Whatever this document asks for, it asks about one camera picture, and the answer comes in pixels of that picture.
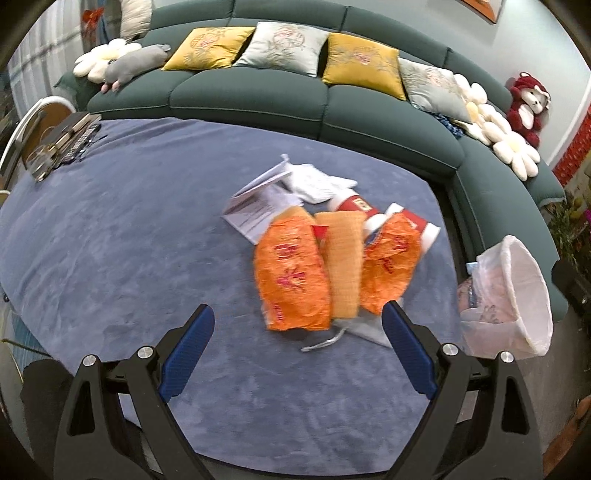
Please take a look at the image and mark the grey drawstring pouch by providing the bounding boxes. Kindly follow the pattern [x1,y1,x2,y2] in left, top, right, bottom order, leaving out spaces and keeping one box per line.
[300,309,393,353]

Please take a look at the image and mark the orange plastic bag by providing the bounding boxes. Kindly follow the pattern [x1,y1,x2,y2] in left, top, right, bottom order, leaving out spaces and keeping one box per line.
[360,212,422,315]
[253,206,332,332]

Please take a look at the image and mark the yellow foam net sleeve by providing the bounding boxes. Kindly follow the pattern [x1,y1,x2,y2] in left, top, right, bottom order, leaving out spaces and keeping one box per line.
[315,211,366,319]

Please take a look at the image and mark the white paper leaflet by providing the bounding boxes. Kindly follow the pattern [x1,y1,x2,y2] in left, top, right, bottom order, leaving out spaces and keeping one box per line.
[221,154,303,245]

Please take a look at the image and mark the red paper cup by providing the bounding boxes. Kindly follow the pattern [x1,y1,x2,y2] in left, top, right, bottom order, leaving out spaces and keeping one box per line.
[363,203,441,255]
[328,188,388,236]

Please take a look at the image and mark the white paper towel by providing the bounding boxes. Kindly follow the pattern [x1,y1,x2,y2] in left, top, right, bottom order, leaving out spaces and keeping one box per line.
[280,154,358,204]

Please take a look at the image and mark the red envelope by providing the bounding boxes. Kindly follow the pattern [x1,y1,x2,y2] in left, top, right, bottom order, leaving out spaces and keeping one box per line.
[311,224,329,243]

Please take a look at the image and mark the trash bin with white liner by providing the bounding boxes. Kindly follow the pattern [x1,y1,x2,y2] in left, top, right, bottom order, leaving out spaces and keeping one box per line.
[457,235,553,360]

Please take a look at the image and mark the potted flower plants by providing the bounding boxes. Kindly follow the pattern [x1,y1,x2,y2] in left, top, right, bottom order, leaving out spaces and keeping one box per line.
[547,192,590,279]

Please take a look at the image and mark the right white flower cushion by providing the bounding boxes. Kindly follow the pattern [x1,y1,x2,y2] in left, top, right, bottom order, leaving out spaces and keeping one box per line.
[453,73,541,182]

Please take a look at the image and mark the white flower cushion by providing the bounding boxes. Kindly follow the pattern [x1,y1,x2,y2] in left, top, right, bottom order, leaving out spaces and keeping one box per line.
[73,38,142,84]
[453,73,541,182]

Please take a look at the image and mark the red monkey plush toy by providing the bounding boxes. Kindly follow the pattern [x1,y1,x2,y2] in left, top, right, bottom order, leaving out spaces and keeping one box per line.
[507,72,551,149]

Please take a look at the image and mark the blue patterned cloth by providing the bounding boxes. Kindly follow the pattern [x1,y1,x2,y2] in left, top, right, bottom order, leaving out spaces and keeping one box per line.
[433,113,465,139]

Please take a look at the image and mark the right pale embroidered cushion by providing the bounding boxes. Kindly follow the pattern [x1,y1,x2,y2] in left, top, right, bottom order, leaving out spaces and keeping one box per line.
[399,58,472,123]

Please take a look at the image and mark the pale embroidered cushion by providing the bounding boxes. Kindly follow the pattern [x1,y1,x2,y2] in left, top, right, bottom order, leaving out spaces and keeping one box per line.
[235,21,329,78]
[399,58,472,123]

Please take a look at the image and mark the white chair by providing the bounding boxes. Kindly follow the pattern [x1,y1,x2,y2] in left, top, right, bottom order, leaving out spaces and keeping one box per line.
[1,95,76,190]

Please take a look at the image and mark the right framed picture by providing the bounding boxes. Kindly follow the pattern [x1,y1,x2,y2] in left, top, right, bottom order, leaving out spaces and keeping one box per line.
[463,0,503,24]

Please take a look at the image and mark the grey plush toy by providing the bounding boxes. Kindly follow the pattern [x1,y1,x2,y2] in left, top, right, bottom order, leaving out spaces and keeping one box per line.
[101,44,171,93]

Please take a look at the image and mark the left white flower cushion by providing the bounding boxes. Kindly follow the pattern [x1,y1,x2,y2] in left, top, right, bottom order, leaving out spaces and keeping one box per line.
[73,38,142,84]

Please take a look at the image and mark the green sectional sofa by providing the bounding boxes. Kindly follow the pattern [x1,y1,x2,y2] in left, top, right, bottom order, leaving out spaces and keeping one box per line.
[54,0,570,323]

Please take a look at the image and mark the right yellow cushion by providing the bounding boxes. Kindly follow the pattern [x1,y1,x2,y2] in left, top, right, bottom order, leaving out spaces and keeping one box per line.
[322,33,407,101]

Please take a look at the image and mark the yellow cushion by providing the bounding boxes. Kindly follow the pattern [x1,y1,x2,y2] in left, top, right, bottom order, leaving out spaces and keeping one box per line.
[322,33,407,101]
[162,27,256,71]

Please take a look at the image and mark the left yellow cushion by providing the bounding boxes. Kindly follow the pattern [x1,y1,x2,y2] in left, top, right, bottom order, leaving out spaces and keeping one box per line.
[162,27,256,71]

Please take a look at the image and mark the left pale embroidered cushion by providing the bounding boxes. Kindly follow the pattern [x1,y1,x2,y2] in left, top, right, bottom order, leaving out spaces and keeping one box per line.
[235,21,329,78]

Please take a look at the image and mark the red wall decoration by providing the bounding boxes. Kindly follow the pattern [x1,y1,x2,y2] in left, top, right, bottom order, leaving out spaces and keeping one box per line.
[553,118,591,187]

